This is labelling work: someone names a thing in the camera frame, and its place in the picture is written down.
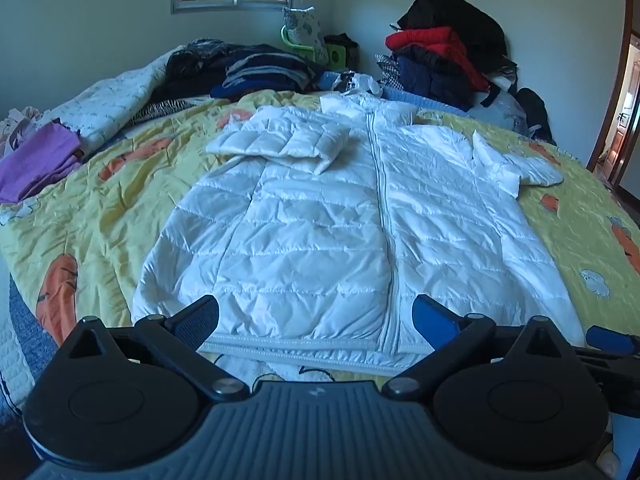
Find pile of dark clothes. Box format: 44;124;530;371
152;39;238;101

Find black and green bag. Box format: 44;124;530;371
324;34;361;72

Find green plastic frame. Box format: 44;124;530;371
280;27;330;65

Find patterned cushion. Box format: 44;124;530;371
282;6;328;58

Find navy striped sweater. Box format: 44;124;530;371
210;47;323;101

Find black jacket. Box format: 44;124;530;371
397;0;517;81

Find light blue blanket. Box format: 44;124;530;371
320;72;467;117

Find wooden door frame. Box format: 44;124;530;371
586;0;640;192

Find zebra striped cloth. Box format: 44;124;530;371
131;100;201;129

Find clear plastic bag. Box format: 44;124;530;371
340;72;384;97

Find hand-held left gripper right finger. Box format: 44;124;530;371
382;294;577;404

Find yellow carrot-print quilt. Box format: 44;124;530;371
0;91;640;382

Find grey blue pillow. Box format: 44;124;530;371
470;87;537;134

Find red jacket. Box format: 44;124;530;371
385;26;489;92

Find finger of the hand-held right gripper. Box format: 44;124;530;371
574;325;640;377

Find black backpack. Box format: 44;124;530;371
515;87;554;144

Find purple cloth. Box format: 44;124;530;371
0;119;84;205

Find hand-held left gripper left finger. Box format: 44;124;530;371
64;294;251;404

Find white puffer jacket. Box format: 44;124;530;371
131;91;586;376

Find white floral quilt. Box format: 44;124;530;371
30;45;201;144

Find checkered cloth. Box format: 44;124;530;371
375;54;402;89

